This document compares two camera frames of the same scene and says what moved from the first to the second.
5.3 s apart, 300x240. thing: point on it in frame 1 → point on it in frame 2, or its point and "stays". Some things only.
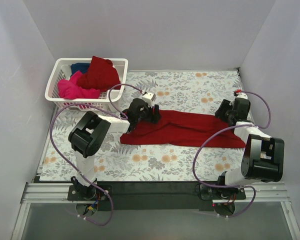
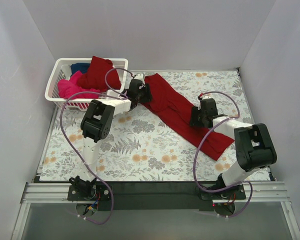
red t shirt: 176,128 → 174,109
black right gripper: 222,111 → 195,118
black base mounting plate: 152,196 stays
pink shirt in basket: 70,89 stays
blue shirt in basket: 83,67 stays
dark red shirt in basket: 101,75 stays
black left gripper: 154,114 → 145,93
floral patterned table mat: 196,90 stays
